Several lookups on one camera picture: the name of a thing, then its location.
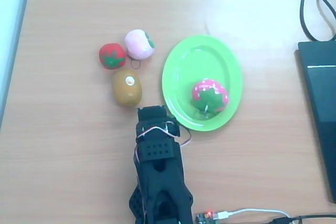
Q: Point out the red tomato plush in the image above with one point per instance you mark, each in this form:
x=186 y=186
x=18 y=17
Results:
x=111 y=56

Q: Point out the green oval plate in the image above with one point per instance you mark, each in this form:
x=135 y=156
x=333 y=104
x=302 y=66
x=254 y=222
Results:
x=199 y=61

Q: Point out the motor control board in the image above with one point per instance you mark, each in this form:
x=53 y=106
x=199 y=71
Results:
x=206 y=216

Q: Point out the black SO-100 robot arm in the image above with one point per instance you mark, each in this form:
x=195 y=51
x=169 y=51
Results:
x=160 y=176

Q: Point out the pink strawberry plush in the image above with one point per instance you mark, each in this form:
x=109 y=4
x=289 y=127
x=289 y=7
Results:
x=210 y=94

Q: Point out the pink peach plush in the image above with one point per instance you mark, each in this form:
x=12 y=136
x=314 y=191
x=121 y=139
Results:
x=136 y=43

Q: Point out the black laptop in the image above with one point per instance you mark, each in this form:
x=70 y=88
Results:
x=323 y=108

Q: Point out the brown kiwi with sticker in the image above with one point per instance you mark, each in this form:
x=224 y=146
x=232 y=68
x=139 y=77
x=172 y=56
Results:
x=127 y=90

